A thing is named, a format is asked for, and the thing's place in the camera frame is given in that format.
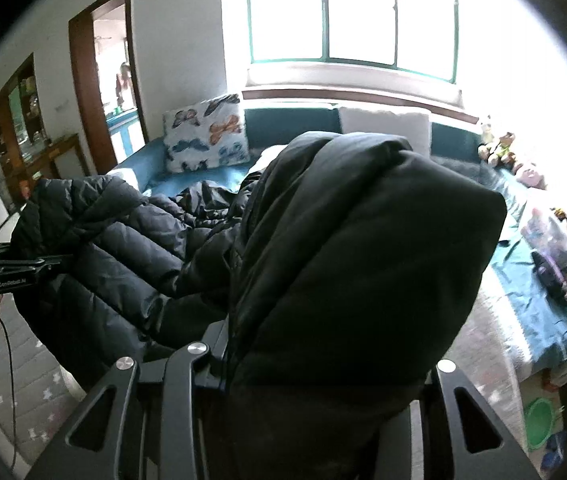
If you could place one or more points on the white sofa back cushion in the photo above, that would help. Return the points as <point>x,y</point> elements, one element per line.
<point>383,127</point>

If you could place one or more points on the black handheld device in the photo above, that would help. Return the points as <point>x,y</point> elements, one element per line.
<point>547,272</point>

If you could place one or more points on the wooden glass cabinet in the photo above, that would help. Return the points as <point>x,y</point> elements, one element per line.
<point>13,115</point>

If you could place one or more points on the window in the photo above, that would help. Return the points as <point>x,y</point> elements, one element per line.
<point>353,15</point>

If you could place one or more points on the teal blanket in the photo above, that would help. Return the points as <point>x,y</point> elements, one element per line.
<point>528,280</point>

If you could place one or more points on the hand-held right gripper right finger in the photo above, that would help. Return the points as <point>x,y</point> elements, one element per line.
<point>463,410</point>

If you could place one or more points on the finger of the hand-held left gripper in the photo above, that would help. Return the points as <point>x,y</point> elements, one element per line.
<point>38,262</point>

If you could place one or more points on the grey star print mat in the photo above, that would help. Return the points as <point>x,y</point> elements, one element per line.
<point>28,410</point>

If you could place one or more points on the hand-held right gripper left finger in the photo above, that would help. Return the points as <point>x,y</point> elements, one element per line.
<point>183,360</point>

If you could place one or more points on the clear plastic bag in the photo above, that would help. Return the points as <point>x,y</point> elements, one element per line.
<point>551,232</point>

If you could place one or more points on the black puffer jacket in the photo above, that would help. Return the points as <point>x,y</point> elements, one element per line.
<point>338,260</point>

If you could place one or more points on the green plastic basin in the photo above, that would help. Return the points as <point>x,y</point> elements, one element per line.
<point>541,422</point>

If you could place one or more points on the wooden side table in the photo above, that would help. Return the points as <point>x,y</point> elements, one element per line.
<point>58,152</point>

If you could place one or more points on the blue sofa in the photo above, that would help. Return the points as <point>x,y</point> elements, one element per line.
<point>188,180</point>

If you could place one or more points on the butterfly print pillow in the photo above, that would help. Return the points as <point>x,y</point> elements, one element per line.
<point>208,135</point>

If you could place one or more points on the pink plush toy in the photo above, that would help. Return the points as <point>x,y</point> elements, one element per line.
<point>529,175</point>

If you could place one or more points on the wooden door frame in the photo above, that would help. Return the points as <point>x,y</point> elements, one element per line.
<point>88,90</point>

